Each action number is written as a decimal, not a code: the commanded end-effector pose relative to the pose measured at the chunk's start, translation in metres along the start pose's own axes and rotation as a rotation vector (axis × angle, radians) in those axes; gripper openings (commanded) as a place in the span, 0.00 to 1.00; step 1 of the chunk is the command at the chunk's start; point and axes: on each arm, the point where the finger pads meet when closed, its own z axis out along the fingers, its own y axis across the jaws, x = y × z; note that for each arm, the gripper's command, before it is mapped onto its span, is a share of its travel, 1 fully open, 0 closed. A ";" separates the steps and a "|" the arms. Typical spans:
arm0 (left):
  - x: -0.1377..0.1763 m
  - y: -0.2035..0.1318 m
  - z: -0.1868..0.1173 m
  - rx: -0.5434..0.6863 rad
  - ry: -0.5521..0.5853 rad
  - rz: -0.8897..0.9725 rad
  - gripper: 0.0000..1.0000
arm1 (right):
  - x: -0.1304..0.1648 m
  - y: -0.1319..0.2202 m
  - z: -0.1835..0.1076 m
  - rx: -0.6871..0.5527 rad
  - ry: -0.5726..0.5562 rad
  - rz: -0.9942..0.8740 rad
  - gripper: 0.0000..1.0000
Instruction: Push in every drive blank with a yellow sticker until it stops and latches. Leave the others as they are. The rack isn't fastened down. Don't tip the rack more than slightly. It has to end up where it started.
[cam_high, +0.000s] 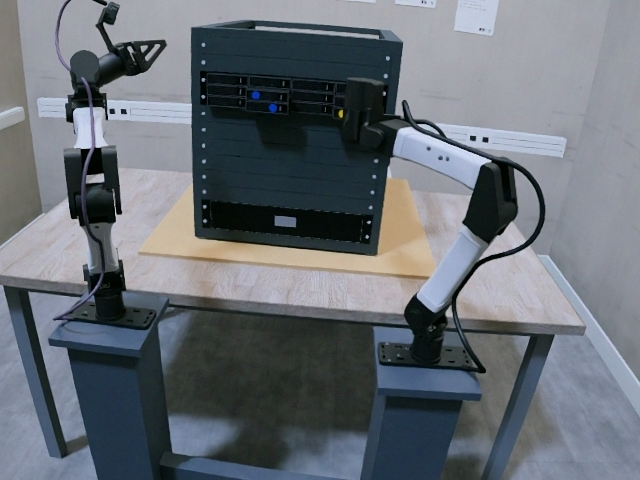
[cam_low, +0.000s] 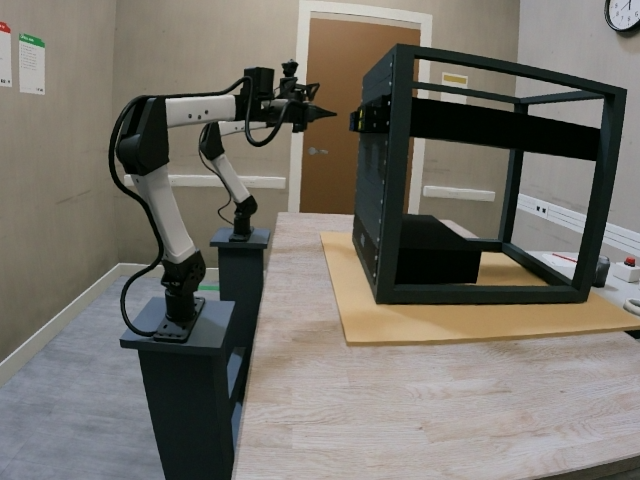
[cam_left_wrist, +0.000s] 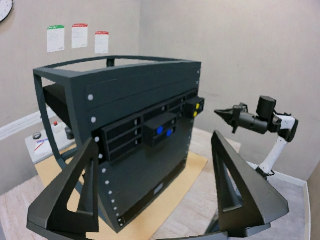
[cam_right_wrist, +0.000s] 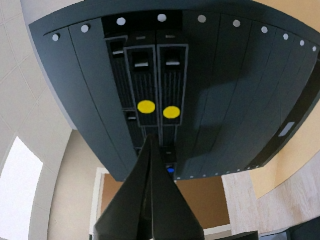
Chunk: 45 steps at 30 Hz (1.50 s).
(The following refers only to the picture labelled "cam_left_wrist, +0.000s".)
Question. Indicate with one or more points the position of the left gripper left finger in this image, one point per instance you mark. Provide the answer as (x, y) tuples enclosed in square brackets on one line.
[(49, 209)]

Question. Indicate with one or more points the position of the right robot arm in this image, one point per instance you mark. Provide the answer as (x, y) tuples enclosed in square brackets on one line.
[(264, 108)]

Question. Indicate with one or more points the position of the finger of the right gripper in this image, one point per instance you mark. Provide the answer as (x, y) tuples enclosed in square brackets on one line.
[(226, 120), (225, 112)]

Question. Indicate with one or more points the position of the tan flat board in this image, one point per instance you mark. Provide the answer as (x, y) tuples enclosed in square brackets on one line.
[(149, 221)]

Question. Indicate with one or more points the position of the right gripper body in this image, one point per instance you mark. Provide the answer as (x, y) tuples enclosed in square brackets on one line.
[(240, 118)]

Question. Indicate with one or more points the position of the black metal rack frame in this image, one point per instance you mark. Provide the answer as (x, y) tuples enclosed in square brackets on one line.
[(100, 97)]

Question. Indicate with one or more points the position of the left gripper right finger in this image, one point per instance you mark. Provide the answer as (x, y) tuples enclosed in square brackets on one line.
[(262, 203)]

